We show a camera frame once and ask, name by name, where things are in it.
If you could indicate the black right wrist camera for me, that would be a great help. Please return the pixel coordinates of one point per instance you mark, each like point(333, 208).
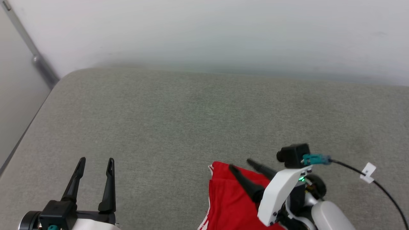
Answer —
point(295, 155)

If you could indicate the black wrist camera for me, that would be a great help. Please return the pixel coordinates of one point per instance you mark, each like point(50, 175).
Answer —
point(295, 155)
point(56, 214)

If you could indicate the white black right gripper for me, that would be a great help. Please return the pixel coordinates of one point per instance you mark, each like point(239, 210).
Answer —
point(281, 195)

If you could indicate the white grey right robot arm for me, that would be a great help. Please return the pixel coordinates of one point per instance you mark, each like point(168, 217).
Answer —
point(329, 215)

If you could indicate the red white basketball jersey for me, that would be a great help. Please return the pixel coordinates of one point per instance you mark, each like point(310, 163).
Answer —
point(228, 204)

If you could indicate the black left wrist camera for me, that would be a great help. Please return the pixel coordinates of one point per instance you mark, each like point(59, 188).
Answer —
point(56, 214)

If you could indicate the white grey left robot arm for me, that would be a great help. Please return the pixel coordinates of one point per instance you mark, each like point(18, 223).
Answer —
point(28, 227)

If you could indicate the grey metal wall strip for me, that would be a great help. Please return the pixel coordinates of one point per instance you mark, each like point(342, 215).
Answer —
point(33, 54)

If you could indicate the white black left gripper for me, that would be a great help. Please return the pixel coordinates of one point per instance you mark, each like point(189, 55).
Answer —
point(96, 222)

